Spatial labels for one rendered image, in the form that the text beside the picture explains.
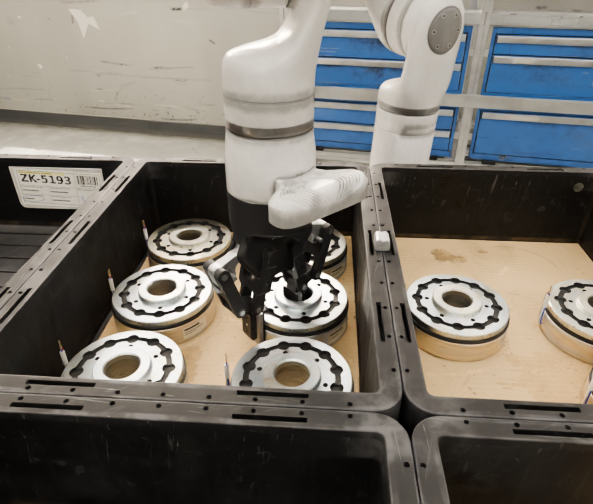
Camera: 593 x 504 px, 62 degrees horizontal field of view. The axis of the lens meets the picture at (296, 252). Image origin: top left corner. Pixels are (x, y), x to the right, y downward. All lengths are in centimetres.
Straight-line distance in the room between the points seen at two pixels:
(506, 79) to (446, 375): 198
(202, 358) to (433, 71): 49
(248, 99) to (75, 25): 356
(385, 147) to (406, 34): 16
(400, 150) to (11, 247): 56
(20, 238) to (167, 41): 290
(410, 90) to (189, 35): 285
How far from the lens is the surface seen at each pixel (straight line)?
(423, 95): 75
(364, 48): 234
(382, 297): 40
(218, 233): 63
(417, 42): 71
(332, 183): 37
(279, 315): 49
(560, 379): 53
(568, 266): 70
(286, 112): 37
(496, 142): 245
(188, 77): 357
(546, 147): 249
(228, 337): 51
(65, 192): 74
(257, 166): 38
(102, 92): 392
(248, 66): 37
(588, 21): 237
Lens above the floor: 117
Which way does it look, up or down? 32 degrees down
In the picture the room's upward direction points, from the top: straight up
